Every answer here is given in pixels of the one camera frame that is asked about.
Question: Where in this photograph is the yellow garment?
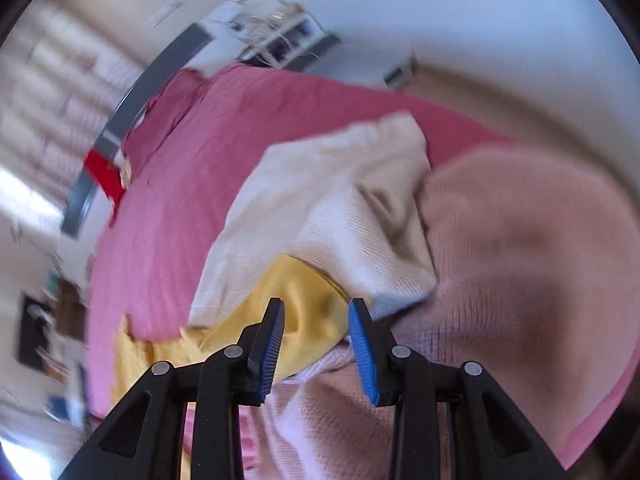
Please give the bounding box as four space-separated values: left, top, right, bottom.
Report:
114 254 351 480

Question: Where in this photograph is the pale pink knit sweater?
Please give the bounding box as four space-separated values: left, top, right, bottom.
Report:
182 145 633 480

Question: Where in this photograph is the white wall plate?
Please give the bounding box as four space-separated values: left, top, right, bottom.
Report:
147 0 186 28

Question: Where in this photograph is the white bedside shelf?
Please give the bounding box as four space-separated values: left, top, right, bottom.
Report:
220 2 341 71

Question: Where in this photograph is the pink bed sheet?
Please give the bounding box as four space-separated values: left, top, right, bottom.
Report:
85 62 631 466

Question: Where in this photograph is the wooden furniture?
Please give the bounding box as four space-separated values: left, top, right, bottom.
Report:
17 270 88 376

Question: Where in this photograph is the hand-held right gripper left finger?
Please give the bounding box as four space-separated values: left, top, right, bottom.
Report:
57 297 286 480

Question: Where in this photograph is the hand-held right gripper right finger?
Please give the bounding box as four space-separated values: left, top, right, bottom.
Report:
347 297 568 480

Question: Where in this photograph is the cream knit sweater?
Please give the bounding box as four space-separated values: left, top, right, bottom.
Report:
189 112 438 328

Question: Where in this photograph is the grey headboard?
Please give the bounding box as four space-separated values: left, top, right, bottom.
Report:
60 22 213 236

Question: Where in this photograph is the red cloth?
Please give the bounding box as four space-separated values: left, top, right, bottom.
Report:
82 149 126 201

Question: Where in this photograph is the white patterned curtain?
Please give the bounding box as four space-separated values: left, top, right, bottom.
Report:
0 5 151 201

